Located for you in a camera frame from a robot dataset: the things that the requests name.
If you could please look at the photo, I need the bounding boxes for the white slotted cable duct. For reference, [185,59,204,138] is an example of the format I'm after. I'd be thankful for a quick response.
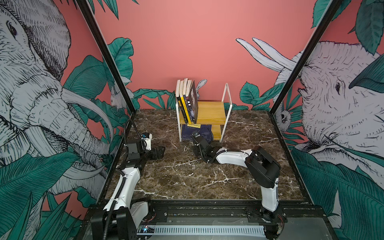
[137,225,266,237]

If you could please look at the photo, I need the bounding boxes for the purple portrait cover book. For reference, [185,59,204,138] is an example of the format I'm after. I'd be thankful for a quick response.
[184,78,194,125]

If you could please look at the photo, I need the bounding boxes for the black corner frame post left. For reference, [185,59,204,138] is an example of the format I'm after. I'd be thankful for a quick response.
[76,0,136,115]

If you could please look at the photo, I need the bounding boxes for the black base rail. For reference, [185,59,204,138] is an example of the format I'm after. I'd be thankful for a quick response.
[144,199,325,224]

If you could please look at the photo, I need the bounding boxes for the black book with gold title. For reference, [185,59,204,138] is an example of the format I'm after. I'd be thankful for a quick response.
[175,80,188,124]

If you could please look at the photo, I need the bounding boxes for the dark wolf eye book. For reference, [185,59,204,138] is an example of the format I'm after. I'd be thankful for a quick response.
[189,80,199,124]

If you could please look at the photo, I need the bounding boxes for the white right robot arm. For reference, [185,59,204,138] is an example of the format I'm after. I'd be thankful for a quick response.
[192,135,285,223]

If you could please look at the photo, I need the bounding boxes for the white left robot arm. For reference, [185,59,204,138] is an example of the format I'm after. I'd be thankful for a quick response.
[91,138,166,240]

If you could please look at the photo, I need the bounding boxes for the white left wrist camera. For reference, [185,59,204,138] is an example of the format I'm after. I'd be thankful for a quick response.
[142,132,153,151]

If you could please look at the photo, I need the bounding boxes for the white wooden book rack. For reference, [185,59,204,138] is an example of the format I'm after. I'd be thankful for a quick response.
[176,84,233,142]

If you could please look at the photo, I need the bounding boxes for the yellow cartoon cover book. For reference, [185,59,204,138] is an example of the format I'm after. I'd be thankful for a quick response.
[179,78,192,124]

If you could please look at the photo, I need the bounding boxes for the black corner frame post right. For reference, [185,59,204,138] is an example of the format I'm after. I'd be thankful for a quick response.
[269,0,344,115]

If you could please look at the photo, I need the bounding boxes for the black corner frame post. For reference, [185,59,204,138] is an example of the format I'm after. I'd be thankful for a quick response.
[76,0,136,115]
[269,0,344,115]

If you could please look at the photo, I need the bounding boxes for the blue book yellow label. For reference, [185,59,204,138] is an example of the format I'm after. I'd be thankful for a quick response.
[182,125,214,143]

